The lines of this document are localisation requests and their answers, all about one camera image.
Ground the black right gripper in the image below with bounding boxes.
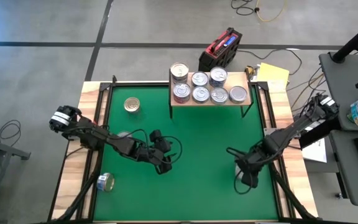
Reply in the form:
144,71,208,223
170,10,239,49
234,149,267,189

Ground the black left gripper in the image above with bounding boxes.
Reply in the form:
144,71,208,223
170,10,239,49
132,129,173,175

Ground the red label silver-lid can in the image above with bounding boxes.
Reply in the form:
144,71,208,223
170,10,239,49
172,82,193,102

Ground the wooden shelf with black legs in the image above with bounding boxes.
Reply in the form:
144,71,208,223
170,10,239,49
168,68,255,121

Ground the green table mat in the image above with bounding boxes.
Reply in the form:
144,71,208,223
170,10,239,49
93,85,279,221

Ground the small teal can gold lid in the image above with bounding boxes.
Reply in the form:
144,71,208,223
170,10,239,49
123,96,142,113

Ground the blue label gold-lid can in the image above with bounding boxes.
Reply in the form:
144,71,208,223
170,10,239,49
96,172,116,193

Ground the white paper sheet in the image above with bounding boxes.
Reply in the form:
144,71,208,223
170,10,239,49
301,136,328,164

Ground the black desk crossbar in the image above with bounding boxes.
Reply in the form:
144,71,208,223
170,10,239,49
298,116,344,149

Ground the small yellow black gadget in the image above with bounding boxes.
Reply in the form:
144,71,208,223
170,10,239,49
244,64,257,78

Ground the yellow paper folder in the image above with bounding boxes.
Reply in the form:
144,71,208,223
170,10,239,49
255,62,290,86

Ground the red and black toolbox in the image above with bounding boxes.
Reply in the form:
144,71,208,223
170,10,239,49
198,27,243,73

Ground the grey desk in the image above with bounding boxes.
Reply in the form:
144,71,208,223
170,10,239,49
318,51,358,207

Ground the grey metal stand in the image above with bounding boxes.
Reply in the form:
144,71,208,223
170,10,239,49
0,126,32,224

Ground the black monitor pole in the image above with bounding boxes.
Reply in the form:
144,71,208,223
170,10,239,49
331,15,358,65

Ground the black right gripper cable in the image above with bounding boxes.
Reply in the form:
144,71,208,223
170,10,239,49
226,146,255,195

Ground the black table frame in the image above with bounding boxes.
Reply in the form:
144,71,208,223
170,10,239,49
47,74,323,224

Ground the black toolbox power cable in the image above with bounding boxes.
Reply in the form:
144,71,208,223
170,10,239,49
239,48,304,77

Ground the black desk cable bundle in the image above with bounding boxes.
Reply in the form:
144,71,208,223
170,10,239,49
286,65,328,103

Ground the yellow floor cable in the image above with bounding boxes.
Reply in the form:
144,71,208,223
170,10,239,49
255,0,287,23

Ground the black floor cable with plug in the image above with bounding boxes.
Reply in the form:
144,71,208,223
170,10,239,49
230,0,262,16

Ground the coiled black floor cable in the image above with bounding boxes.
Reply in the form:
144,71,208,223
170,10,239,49
0,119,23,144

